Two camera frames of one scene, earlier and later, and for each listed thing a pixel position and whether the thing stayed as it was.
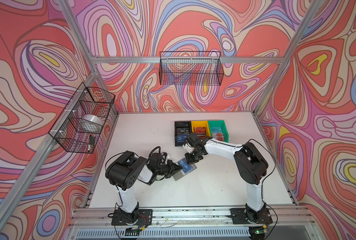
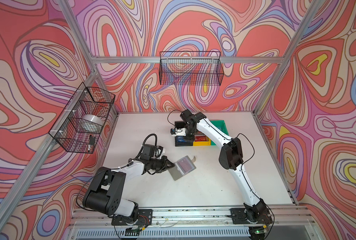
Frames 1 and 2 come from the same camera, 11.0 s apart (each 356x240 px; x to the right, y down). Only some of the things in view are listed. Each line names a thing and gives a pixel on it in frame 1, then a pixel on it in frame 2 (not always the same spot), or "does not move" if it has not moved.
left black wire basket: [78, 127] does not move
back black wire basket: [190, 68] does not move
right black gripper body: [193, 157] -> [190, 133]
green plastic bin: [218, 130] does not move
